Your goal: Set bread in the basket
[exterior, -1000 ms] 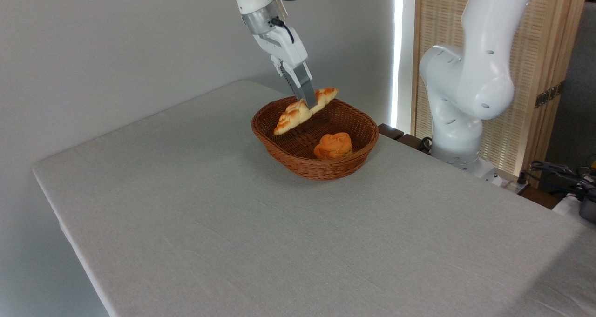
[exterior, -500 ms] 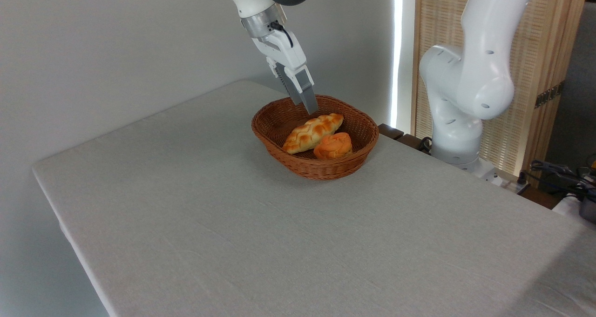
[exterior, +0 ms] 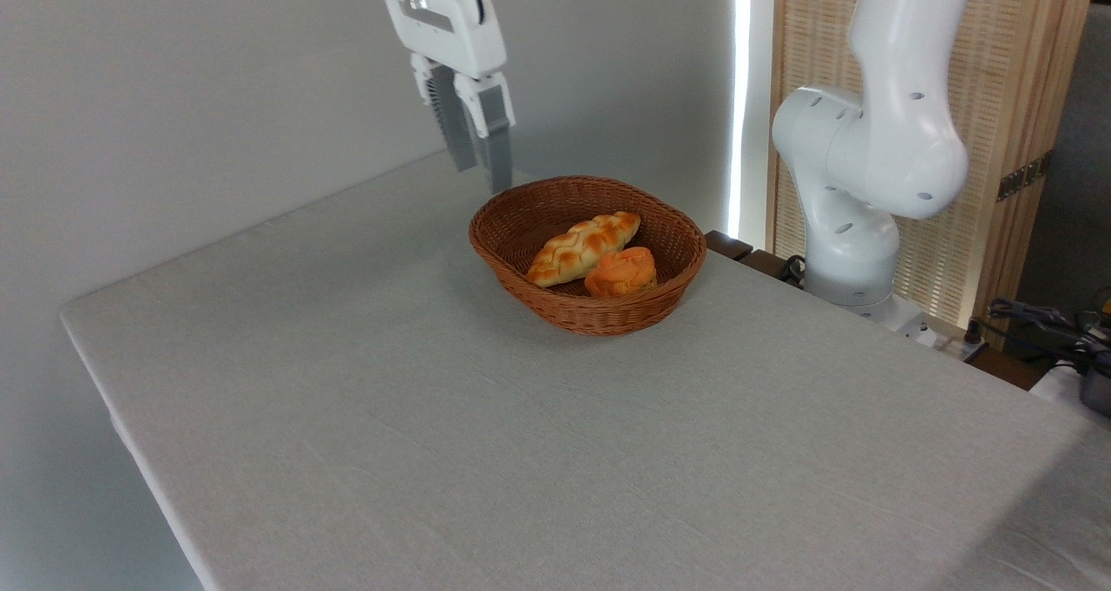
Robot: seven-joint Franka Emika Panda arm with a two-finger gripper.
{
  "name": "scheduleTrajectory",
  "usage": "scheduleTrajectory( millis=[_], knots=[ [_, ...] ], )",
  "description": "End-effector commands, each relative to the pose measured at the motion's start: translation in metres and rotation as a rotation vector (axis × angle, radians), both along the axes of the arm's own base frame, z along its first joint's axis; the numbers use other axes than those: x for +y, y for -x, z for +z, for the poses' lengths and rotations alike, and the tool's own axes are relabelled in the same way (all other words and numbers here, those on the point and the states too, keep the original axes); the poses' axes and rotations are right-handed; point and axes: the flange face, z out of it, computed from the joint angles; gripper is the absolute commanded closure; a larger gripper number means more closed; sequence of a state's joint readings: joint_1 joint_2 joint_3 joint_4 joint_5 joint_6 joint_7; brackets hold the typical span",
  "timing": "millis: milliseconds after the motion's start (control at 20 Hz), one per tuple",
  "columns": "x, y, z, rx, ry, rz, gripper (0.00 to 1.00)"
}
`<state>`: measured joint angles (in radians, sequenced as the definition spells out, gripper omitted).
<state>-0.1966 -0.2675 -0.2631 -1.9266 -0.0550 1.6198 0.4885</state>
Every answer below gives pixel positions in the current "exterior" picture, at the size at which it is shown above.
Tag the dark wooden stand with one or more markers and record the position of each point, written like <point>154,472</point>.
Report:
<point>738,251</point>

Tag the wooden slatted folding screen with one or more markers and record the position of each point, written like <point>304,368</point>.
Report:
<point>1015,70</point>

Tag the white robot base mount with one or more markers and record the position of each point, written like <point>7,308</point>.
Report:
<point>907,318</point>

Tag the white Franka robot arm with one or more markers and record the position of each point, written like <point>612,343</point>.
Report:
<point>877,157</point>

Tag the brown wicker basket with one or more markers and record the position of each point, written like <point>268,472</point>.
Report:
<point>521,226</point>

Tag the dark metal screen hinge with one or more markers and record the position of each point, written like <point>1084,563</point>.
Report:
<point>1024,176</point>

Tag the long braided bread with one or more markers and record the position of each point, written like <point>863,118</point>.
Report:
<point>581,246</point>

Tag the light grey tablecloth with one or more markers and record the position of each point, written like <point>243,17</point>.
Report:
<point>555,452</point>

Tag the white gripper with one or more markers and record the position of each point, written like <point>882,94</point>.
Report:
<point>460,40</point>

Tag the round orange bread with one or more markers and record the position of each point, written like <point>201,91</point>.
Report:
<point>623,272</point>

